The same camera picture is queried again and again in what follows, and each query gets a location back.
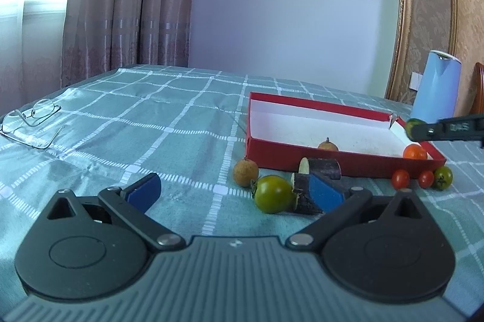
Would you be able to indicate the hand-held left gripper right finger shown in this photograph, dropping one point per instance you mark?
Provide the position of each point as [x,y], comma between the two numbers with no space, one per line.
[326,193]

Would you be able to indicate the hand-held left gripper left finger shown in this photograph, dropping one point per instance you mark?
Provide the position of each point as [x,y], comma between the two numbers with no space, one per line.
[144,190]

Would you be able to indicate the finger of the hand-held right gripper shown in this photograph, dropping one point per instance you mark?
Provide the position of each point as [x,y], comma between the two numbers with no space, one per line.
[453,129]

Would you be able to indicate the small green tomato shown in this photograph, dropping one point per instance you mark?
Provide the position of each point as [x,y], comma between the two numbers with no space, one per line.
[413,122]
[442,177]

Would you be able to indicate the shallow red cardboard box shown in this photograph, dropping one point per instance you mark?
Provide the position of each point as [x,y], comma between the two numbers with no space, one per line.
[321,125]

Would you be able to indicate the dark purple sugarcane piece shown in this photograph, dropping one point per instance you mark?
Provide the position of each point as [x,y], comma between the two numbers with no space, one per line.
[302,193]
[325,167]

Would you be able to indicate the light blue kettle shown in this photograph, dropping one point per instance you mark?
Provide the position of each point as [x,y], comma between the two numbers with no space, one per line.
[436,87]

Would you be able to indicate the red cherry tomato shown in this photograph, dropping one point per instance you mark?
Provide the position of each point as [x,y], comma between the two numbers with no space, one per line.
[400,179]
[414,152]
[426,178]

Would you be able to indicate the brown longan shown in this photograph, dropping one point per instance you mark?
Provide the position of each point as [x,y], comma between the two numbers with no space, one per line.
[246,173]
[328,145]

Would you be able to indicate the large green tomato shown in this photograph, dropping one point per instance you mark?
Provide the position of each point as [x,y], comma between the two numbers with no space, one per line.
[273,194]

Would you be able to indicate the green checked tablecloth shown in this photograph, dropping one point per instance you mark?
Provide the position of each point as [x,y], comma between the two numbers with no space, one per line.
[151,133]

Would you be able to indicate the pink patterned curtain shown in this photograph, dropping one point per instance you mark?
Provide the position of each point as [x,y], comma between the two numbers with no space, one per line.
[128,0]

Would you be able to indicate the white wall socket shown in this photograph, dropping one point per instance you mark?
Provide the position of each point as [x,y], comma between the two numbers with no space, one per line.
[416,80]

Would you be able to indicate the golden wall panel frame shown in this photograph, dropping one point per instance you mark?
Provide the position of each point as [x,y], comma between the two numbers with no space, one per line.
[401,11]

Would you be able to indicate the metal frame eyeglasses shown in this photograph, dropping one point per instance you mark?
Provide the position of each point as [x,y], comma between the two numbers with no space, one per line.
[31,120]

